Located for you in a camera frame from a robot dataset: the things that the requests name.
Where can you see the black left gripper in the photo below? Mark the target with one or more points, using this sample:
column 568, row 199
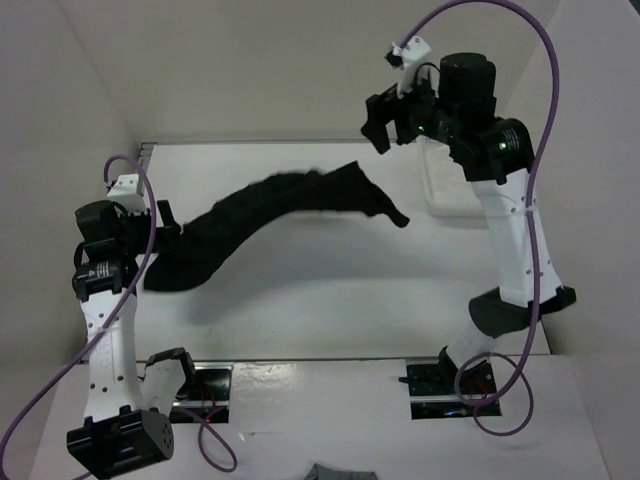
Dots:
column 165, row 235

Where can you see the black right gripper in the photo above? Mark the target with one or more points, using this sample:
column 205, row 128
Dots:
column 384, row 107

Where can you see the black pleated skirt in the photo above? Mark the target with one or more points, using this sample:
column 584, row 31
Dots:
column 206, row 242

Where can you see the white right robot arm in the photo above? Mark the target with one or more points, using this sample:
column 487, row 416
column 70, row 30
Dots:
column 496, row 157

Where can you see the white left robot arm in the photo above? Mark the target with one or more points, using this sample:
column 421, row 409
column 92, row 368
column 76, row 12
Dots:
column 126, row 421

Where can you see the white perforated plastic basket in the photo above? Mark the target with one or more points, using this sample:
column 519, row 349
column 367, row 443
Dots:
column 446, row 190

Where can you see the grey folded cloth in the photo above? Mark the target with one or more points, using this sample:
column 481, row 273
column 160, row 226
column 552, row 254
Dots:
column 320, row 472

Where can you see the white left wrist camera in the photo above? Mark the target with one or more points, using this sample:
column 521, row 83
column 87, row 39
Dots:
column 127, row 191

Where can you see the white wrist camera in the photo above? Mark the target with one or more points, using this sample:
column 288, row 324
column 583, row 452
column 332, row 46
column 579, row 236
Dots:
column 408, row 59
column 127, row 191

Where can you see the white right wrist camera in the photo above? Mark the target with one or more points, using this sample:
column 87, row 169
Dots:
column 408, row 59

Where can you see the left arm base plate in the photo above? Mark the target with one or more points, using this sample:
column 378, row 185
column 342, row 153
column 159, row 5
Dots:
column 208, row 396

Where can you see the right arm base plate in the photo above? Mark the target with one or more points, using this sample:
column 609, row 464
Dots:
column 432, row 395

